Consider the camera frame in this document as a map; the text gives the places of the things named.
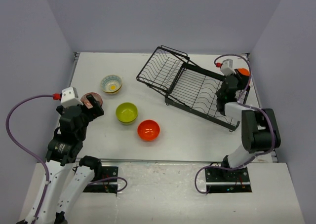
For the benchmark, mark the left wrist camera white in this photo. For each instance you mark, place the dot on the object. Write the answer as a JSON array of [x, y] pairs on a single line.
[[70, 97]]

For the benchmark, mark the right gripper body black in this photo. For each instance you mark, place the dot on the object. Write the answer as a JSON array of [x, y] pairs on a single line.
[[241, 85]]

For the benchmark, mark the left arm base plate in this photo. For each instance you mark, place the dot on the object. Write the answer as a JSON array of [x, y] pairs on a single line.
[[110, 186]]

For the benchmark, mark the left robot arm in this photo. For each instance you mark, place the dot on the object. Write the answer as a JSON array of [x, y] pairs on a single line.
[[54, 202]]

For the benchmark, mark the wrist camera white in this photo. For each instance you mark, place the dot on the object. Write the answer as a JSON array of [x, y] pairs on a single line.
[[227, 67], [70, 97]]

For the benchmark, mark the yellow sun pattern bowl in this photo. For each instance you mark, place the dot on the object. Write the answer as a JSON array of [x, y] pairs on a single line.
[[111, 83]]

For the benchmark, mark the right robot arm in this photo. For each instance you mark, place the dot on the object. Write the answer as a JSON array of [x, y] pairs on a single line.
[[259, 130]]

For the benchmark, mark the orange bowl front row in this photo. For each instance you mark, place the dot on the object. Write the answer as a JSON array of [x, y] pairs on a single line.
[[243, 76]]

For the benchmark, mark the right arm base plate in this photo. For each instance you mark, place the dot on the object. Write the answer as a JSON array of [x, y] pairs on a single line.
[[222, 181]]

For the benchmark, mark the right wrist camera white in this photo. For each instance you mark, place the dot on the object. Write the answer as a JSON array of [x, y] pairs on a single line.
[[227, 67]]

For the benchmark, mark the lime green bowl front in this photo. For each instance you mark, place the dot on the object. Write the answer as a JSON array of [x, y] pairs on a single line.
[[126, 108]]

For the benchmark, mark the lime green bowl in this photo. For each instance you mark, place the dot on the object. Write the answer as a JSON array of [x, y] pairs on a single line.
[[126, 108], [127, 119]]

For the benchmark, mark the black wire dish rack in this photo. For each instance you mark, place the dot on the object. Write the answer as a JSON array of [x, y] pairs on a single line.
[[186, 85]]

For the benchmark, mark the orange bowl row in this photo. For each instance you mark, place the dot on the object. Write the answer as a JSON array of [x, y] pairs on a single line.
[[243, 76], [148, 130]]

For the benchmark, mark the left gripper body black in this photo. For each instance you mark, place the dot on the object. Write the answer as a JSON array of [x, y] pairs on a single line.
[[88, 116]]

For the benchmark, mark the red diamond pattern bowl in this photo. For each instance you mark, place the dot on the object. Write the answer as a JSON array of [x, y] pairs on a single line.
[[85, 99]]

